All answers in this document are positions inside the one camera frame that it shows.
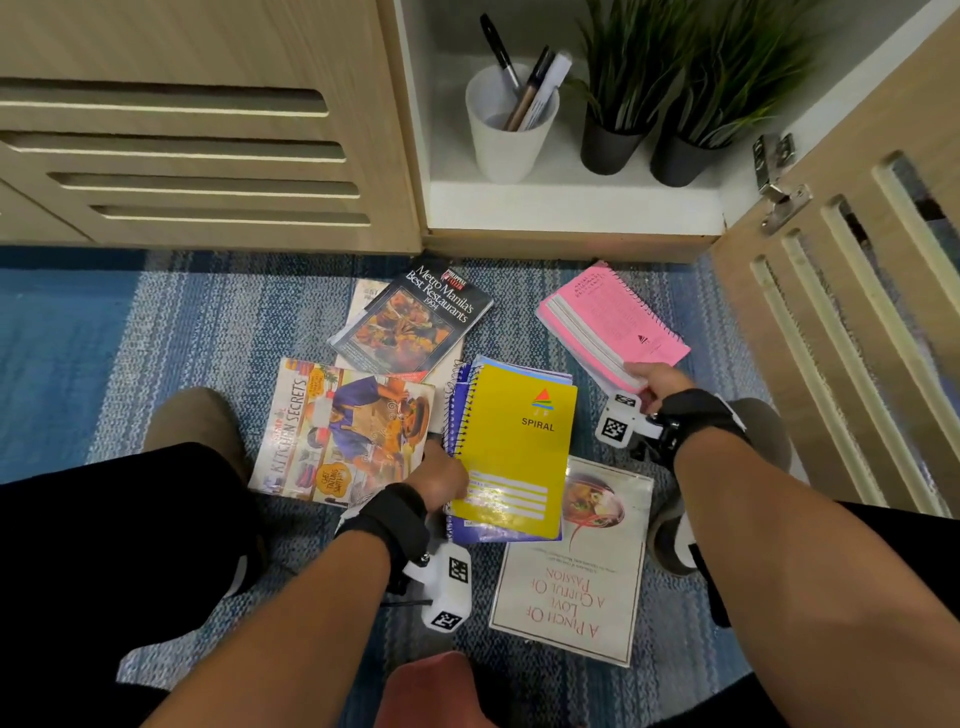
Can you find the colourful cookbook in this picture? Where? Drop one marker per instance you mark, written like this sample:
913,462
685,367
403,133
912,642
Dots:
337,435

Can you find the person's black trousers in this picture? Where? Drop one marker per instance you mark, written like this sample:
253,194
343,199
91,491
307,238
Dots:
90,562

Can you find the person's brown shoe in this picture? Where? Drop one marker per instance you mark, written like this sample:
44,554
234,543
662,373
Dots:
195,420
765,435

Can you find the white marker pen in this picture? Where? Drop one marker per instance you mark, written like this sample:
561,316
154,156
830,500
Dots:
551,79

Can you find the person's left hand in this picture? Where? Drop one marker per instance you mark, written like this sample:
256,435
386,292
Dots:
442,480

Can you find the dark blue spiral notebook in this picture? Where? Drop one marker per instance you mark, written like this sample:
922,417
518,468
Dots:
459,397
487,535

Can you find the silver black pen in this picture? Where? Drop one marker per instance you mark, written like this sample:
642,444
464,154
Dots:
499,49

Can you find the beige wooden cabinet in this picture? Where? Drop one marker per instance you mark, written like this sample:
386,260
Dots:
570,210

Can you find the person's right forearm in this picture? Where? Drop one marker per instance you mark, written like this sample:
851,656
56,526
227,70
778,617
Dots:
810,585

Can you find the beige paperback book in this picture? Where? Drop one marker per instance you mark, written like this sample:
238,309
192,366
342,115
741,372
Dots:
367,300

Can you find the person's right hand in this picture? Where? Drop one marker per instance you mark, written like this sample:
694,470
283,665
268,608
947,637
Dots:
660,382

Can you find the person's right white sock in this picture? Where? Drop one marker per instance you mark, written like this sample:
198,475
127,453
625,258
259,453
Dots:
684,540

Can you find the slatted wooden cabinet door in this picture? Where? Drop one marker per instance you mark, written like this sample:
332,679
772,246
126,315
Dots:
30,221
187,45
825,412

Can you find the person's right brown shoe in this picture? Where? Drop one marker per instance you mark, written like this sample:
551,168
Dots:
765,435

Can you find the yellow spiral notebook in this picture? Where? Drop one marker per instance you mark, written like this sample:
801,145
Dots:
510,457

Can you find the pink spiral notebook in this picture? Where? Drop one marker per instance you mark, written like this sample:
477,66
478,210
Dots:
615,322

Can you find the artificial grass plant black pot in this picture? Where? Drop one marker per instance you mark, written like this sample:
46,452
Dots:
611,146
679,161

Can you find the person's left brown shoe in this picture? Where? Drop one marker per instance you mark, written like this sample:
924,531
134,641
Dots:
195,420

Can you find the black cover book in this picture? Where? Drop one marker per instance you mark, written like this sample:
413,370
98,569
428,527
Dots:
412,322

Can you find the cream cookbook with bowl picture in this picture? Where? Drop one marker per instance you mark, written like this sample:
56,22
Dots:
577,600

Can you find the white cup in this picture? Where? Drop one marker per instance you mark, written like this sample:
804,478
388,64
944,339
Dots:
506,150

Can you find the metal door hinge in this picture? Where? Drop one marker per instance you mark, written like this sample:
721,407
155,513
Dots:
780,195

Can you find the person's left forearm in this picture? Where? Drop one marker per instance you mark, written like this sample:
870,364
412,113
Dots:
277,645

